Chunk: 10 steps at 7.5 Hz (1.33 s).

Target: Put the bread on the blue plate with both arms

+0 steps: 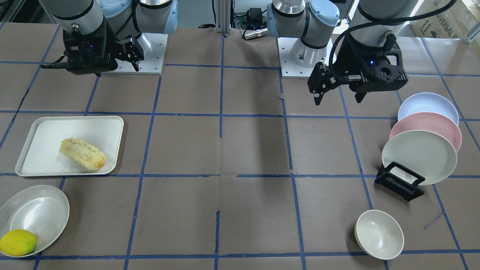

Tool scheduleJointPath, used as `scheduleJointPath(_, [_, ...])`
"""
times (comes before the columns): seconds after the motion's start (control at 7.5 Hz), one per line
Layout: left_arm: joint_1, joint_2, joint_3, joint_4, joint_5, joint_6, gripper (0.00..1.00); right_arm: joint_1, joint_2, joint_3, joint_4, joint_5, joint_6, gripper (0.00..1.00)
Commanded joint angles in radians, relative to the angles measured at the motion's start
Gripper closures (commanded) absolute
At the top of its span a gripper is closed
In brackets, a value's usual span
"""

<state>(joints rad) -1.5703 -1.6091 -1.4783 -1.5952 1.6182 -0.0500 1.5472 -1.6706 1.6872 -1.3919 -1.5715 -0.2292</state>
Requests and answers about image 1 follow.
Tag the pink plate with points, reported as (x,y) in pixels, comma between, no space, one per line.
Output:
(430,121)

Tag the cardboard box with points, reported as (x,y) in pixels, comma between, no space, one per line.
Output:
(455,22)

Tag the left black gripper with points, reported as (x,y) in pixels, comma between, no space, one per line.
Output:
(347,60)

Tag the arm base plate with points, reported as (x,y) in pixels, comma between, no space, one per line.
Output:
(154,46)
(290,63)

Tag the aluminium frame post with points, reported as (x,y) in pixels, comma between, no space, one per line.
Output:
(223,16)

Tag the black power adapter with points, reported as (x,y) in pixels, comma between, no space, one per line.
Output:
(255,15)

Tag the yellow bread roll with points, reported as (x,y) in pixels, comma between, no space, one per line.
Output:
(83,153)

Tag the blue plate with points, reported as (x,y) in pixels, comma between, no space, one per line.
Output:
(428,102)

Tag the black plate rack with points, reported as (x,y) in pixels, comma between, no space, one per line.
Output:
(409,191)

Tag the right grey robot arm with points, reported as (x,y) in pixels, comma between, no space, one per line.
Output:
(125,17)

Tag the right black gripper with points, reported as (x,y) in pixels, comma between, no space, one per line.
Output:
(112,48)

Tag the white rectangular tray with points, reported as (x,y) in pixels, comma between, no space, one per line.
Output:
(41,154)

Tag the cream plate in rack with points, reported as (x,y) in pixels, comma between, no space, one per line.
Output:
(430,155)

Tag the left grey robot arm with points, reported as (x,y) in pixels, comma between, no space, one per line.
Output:
(314,21)

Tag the grey oval plate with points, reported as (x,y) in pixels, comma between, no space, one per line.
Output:
(42,210)

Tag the yellow lemon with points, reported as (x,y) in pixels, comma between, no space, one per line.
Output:
(18,242)

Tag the cream bowl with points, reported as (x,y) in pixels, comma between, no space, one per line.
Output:
(379,235)

